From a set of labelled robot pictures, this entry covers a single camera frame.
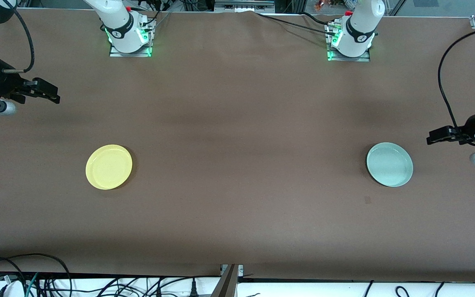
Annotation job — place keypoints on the yellow plate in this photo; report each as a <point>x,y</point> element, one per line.
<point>109,166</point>

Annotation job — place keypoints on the pale green plate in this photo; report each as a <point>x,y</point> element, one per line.
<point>389,164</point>

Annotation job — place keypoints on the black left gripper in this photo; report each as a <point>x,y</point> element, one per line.
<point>469,127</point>

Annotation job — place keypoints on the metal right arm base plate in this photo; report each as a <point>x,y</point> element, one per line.
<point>116,53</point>

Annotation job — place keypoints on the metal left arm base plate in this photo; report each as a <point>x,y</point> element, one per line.
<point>365,58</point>

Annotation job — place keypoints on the grey metal bracket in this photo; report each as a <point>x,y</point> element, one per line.
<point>227,284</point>

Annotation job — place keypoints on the black power plug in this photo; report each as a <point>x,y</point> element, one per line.
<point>193,288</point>

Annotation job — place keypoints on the silver metal rail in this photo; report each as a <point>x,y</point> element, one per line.
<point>243,5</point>

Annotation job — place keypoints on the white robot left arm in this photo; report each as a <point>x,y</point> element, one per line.
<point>361,24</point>

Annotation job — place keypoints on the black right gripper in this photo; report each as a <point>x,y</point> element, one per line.
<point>5,84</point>

